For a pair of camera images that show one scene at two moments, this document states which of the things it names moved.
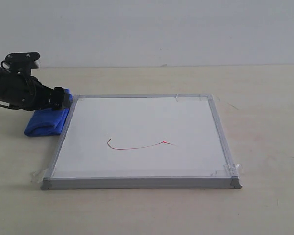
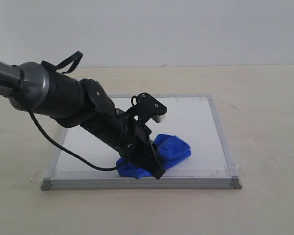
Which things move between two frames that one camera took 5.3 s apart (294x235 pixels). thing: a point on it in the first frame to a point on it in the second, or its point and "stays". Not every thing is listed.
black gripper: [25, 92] to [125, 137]
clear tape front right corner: [231, 170] stays
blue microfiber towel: [48, 121] to [170, 149]
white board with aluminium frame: [142, 141] stays
